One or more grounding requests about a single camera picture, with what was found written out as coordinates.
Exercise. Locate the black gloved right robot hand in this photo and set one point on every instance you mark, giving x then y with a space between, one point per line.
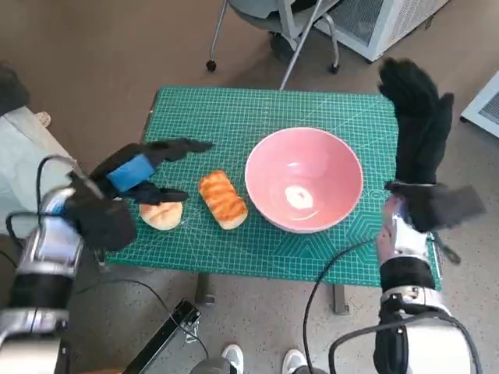
421 124

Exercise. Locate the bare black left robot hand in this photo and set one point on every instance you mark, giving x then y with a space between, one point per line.
128 171

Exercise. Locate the round toy bread bun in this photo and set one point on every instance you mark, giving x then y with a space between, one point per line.
160 216

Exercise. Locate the long toasted toy bread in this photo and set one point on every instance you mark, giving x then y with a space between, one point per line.
222 198

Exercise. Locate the pink bowl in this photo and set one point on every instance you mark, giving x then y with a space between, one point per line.
304 163

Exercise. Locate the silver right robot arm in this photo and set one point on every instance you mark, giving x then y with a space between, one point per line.
409 272

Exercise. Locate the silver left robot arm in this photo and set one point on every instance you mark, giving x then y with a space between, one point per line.
39 280

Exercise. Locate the white floor appliance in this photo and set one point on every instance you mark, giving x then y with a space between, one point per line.
485 105

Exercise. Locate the white mesh-front cabinet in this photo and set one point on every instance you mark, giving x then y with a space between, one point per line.
390 23

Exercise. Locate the person in light clothes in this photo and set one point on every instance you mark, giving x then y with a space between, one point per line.
19 156

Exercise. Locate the green cutting mat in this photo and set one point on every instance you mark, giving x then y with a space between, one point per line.
234 117

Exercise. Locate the grey table leg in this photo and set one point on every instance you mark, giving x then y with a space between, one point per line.
340 300
203 290

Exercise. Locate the black metal bar with clamp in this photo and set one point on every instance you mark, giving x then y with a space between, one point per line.
163 335

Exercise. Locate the grey office chair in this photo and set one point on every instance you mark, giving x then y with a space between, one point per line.
273 19

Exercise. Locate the white shoe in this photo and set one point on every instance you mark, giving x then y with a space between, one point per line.
293 358
232 356

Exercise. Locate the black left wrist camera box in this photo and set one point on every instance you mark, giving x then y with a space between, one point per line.
101 222

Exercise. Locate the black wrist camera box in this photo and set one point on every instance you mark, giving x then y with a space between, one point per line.
440 210
101 222

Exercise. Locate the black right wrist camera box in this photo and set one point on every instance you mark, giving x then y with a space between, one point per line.
440 210

